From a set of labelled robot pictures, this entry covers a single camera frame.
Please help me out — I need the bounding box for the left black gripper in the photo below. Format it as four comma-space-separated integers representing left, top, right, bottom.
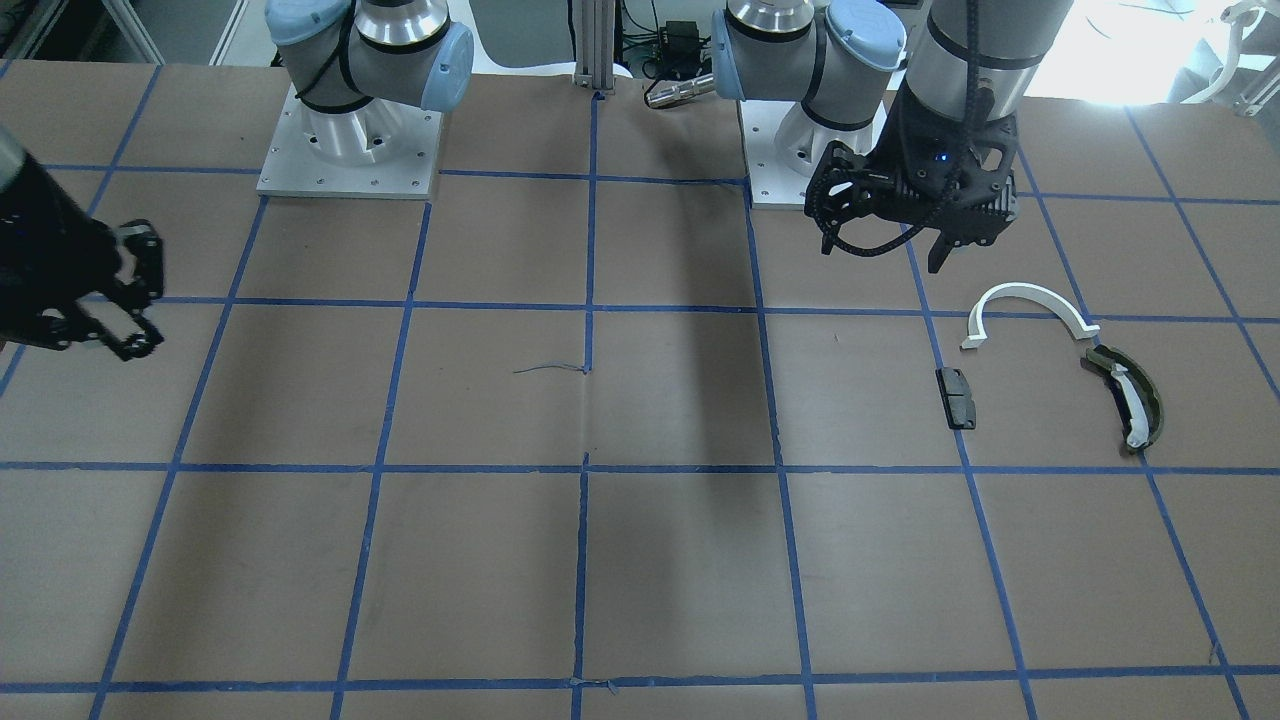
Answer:
804, 81, 1019, 274

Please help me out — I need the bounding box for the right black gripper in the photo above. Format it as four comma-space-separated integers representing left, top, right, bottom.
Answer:
1, 160, 165, 363

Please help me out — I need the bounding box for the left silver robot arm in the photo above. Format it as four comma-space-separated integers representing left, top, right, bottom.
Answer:
710, 1, 1073, 273

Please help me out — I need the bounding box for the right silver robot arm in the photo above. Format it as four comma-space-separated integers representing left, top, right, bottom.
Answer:
1, 1, 475, 361

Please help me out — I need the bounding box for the black brake pad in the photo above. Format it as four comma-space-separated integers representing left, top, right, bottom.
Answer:
936, 366, 977, 430

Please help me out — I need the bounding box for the white curved plastic piece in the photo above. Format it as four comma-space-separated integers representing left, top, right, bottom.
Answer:
960, 283, 1101, 351

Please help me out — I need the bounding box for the green brake shoe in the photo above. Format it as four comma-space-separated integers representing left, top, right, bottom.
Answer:
1082, 345, 1166, 455

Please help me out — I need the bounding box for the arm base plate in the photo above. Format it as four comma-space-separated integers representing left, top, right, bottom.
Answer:
256, 87, 449, 201
739, 100, 887, 210

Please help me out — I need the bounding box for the aluminium frame post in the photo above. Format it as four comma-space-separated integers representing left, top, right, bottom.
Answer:
570, 0, 618, 96

